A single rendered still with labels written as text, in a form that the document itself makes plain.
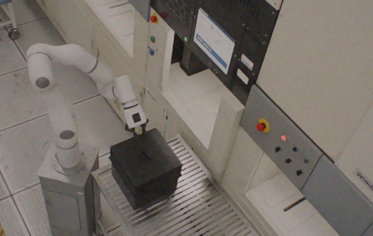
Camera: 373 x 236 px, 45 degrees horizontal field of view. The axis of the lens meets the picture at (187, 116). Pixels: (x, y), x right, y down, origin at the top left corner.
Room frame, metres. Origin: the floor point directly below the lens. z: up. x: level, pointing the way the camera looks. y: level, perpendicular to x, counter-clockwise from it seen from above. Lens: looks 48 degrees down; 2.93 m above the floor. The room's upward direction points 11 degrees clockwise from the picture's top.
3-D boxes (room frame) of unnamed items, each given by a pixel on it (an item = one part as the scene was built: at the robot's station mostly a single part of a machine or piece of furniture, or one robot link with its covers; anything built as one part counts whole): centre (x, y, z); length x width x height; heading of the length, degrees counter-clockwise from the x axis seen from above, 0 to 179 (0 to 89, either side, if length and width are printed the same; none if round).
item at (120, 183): (1.38, 0.17, 0.85); 0.28 x 0.28 x 0.17; 41
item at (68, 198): (1.42, 0.62, 0.38); 0.28 x 0.28 x 0.76; 87
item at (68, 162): (1.42, 0.62, 0.85); 0.19 x 0.19 x 0.18
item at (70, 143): (1.45, 0.63, 1.07); 0.19 x 0.12 x 0.24; 26
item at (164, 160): (1.38, 0.17, 0.98); 0.29 x 0.29 x 0.13; 41
